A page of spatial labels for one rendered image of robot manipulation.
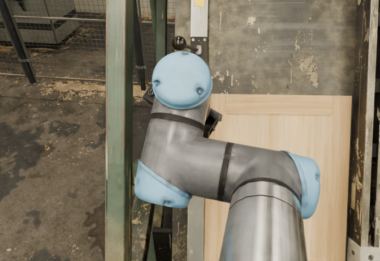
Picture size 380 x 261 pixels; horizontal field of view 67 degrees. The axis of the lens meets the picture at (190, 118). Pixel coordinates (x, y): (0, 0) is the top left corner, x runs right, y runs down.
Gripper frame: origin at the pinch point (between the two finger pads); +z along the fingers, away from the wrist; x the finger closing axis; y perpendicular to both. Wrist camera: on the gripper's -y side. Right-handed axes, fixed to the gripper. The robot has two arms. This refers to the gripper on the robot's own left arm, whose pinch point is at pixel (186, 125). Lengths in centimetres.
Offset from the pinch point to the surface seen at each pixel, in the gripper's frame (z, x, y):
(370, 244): 26, 2, 61
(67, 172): 169, -61, -94
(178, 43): -1.8, 16.7, -12.9
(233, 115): 17.7, 12.7, 7.5
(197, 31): 8.1, 26.7, -13.7
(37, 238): 132, -100, -69
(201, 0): 5.7, 34.7, -17.4
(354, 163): 22, 20, 46
